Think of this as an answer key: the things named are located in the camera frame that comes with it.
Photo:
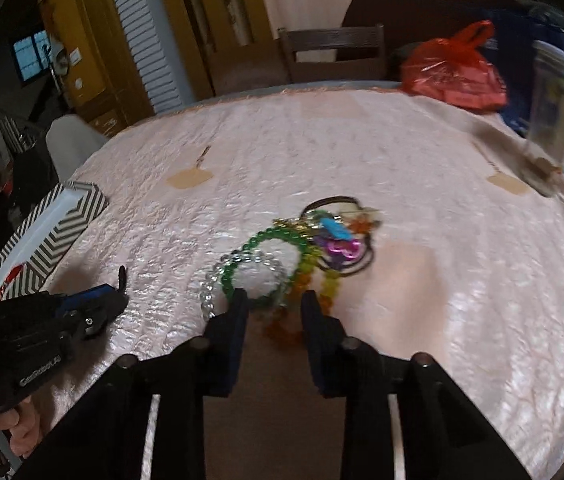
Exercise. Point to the black white striped box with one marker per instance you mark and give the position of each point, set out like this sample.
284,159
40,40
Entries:
47,240

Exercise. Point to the brown padded chair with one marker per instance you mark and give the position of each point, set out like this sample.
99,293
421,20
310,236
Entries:
247,67

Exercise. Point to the clear glass jar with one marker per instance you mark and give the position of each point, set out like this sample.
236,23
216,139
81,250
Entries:
554,110

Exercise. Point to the dark wooden slatted chair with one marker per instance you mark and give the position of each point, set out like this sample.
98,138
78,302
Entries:
332,40

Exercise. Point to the wall light switch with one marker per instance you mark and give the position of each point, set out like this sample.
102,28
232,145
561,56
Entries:
76,57

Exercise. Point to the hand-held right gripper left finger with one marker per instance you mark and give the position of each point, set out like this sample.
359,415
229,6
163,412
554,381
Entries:
236,340

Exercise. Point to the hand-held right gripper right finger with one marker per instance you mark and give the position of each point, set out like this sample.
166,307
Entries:
313,345

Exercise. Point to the blue charm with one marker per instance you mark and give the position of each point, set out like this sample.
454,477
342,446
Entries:
336,229

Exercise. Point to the pink charm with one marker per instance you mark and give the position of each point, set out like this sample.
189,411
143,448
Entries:
342,250

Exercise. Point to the red plastic bag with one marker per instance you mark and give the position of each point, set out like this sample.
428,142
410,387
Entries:
451,72

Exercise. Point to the window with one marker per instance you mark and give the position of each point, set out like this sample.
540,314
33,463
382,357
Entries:
32,55

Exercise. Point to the white louvered door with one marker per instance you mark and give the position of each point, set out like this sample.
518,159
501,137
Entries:
144,35

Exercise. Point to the person's left hand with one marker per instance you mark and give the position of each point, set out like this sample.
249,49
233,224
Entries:
17,430

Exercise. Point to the white covered chair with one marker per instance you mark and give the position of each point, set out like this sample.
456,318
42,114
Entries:
74,142

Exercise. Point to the round dark wooden tabletop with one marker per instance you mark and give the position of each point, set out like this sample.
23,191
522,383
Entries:
426,0

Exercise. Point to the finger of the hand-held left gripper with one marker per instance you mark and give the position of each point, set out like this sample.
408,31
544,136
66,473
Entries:
87,296
107,312

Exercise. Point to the dark blue bag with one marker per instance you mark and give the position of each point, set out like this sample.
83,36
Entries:
516,35

